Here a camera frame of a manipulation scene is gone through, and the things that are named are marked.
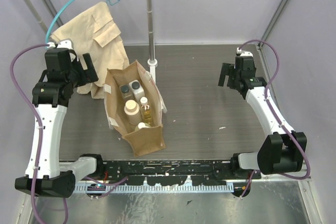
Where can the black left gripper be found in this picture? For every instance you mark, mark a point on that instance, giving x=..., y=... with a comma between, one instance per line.
x=84, y=71

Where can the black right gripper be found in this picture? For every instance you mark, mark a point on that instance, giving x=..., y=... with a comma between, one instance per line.
x=228, y=69

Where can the clear bottle black cap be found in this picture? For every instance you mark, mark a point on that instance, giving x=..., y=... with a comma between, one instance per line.
x=126, y=93

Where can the white bottle black cap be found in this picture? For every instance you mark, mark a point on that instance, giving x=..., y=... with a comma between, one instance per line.
x=137, y=90

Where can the beige bottle wide cap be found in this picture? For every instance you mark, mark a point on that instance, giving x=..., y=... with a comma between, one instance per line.
x=132, y=111

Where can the amber bottle white cap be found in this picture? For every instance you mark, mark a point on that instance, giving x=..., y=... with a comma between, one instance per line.
x=146, y=111

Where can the green pump lotion bottle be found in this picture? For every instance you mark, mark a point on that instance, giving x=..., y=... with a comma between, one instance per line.
x=142, y=125

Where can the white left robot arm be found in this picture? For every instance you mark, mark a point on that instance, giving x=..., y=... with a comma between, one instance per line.
x=45, y=177

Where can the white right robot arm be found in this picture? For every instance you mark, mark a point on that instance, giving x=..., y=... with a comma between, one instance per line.
x=282, y=150

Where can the beige cloth garment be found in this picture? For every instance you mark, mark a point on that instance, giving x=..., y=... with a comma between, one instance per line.
x=95, y=32

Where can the teal clothes hanger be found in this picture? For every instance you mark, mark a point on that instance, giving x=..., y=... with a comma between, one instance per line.
x=65, y=9

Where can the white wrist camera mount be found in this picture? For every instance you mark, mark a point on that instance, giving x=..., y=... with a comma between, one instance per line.
x=243, y=53

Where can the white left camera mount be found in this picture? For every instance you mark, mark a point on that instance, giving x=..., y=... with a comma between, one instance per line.
x=68, y=44

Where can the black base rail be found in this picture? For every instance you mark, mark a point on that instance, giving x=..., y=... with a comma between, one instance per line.
x=170, y=172

